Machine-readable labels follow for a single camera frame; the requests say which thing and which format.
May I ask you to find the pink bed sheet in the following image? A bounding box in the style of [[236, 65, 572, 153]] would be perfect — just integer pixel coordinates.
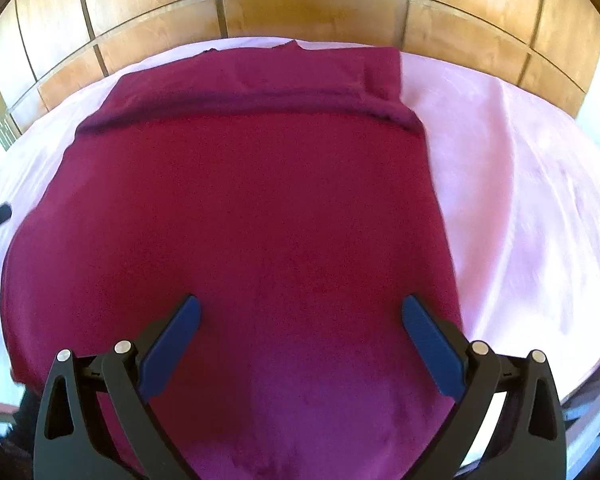
[[0, 36, 600, 480]]

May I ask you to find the wooden wardrobe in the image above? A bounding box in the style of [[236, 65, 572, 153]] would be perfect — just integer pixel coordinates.
[[0, 0, 600, 153]]

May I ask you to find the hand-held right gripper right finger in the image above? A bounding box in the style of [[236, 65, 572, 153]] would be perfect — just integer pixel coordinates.
[[402, 295, 568, 480]]

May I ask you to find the dark red cloth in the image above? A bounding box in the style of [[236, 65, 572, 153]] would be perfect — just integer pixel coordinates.
[[2, 40, 464, 480]]

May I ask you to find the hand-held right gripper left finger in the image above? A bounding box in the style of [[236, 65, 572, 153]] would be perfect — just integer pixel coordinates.
[[33, 295, 202, 480]]

